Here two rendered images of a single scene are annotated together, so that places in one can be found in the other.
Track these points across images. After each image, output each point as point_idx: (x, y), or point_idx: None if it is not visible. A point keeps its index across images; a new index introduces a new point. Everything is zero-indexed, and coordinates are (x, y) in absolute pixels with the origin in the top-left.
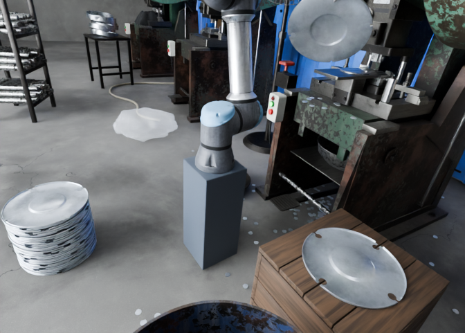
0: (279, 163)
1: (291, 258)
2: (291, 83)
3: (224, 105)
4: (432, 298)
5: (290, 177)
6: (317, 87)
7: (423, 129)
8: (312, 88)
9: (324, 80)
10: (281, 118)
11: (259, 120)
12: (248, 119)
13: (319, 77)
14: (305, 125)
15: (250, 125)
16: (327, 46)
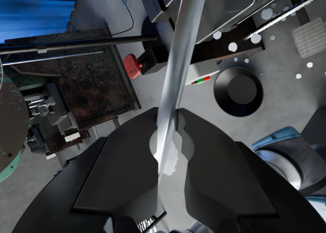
0: (240, 43)
1: None
2: (162, 54)
3: (320, 213)
4: None
5: (242, 21)
6: (171, 10)
7: None
8: (168, 18)
9: None
10: (213, 60)
11: (298, 133)
12: (318, 162)
13: (145, 7)
14: (231, 25)
15: (314, 149)
16: (194, 43)
